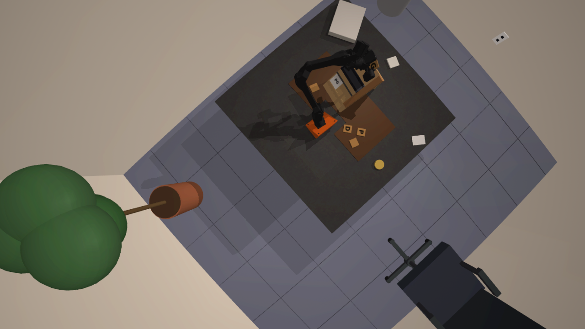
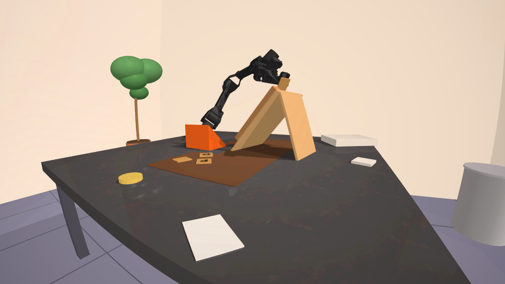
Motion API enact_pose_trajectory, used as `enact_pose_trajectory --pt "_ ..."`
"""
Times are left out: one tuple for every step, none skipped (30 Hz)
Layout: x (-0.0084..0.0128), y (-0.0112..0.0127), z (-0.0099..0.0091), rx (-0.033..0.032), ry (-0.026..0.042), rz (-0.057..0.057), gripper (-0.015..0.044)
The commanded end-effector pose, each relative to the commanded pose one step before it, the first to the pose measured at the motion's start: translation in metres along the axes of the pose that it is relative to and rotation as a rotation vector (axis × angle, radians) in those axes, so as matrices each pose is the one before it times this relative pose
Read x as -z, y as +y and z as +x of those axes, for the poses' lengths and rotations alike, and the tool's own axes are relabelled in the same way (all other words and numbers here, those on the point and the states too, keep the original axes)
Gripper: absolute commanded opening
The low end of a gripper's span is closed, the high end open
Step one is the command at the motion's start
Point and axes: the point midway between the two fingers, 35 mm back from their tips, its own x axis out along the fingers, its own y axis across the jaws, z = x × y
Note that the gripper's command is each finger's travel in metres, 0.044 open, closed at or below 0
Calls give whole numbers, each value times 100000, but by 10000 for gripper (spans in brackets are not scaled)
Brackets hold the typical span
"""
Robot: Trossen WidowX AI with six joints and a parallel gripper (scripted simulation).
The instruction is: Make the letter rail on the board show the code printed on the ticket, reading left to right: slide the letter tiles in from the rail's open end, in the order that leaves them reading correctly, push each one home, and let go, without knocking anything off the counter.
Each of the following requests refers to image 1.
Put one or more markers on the yellow flat disc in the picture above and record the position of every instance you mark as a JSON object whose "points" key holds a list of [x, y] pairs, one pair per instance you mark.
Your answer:
{"points": [[379, 164]]}

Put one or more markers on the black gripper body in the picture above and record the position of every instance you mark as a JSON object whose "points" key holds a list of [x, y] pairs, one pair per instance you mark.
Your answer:
{"points": [[369, 72]]}

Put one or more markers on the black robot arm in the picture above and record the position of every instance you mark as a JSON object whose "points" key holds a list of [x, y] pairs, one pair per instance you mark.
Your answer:
{"points": [[341, 58]]}

